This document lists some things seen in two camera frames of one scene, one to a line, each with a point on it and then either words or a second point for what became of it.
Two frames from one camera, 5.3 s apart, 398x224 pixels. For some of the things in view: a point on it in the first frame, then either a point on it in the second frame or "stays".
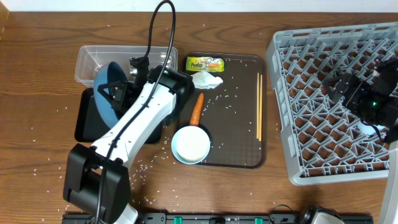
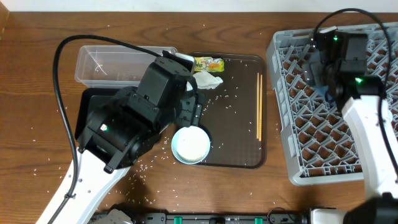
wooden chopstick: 257,106 stays
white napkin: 204,79 stays
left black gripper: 119,94 to 189,109
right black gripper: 347,92 to 315,76
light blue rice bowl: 190,144 stays
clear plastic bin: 89,60 stays
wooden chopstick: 260,109 stays
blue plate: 109,73 to 321,91
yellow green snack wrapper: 204,63 stays
